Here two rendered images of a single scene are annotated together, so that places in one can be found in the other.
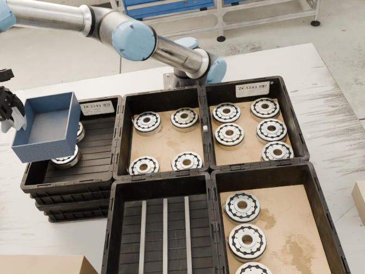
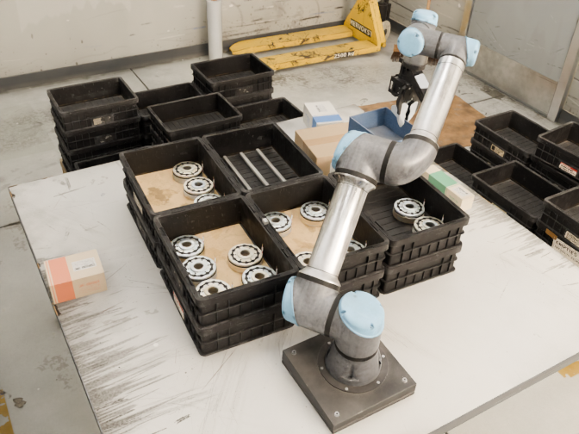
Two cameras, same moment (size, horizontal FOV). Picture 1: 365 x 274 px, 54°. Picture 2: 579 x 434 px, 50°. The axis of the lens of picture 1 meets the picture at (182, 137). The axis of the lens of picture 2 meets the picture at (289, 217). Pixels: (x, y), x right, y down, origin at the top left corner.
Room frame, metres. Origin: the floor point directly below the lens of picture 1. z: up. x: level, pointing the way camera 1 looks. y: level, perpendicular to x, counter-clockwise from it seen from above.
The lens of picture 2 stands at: (2.07, -0.87, 2.08)
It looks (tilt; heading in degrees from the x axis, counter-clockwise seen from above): 37 degrees down; 145
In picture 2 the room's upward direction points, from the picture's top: 3 degrees clockwise
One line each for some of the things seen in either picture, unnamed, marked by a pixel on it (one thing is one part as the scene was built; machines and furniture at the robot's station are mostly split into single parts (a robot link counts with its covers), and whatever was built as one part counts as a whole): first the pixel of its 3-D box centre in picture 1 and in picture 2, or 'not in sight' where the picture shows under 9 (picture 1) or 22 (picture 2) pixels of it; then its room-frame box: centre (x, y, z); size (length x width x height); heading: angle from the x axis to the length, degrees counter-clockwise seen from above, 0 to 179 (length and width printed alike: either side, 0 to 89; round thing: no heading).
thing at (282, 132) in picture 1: (271, 129); (198, 267); (0.81, -0.31, 0.86); 0.10 x 0.10 x 0.01
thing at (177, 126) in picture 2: not in sight; (196, 149); (-0.53, 0.32, 0.37); 0.40 x 0.30 x 0.45; 87
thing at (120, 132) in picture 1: (161, 130); (314, 220); (0.86, 0.07, 0.92); 0.40 x 0.30 x 0.02; 174
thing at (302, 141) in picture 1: (249, 119); (222, 245); (0.82, -0.23, 0.92); 0.40 x 0.30 x 0.02; 174
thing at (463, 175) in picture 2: not in sight; (456, 183); (0.28, 1.43, 0.26); 0.40 x 0.30 x 0.23; 177
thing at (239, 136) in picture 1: (229, 134); (245, 254); (0.83, -0.16, 0.86); 0.10 x 0.10 x 0.01
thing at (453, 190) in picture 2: not in sight; (445, 188); (0.74, 0.78, 0.73); 0.24 x 0.06 x 0.06; 176
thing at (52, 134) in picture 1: (49, 125); (385, 133); (0.79, 0.38, 1.10); 0.20 x 0.15 x 0.07; 177
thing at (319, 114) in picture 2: not in sight; (322, 120); (0.09, 0.66, 0.75); 0.20 x 0.12 x 0.09; 163
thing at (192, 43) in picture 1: (186, 55); (357, 322); (1.26, -0.08, 0.91); 0.13 x 0.12 x 0.14; 33
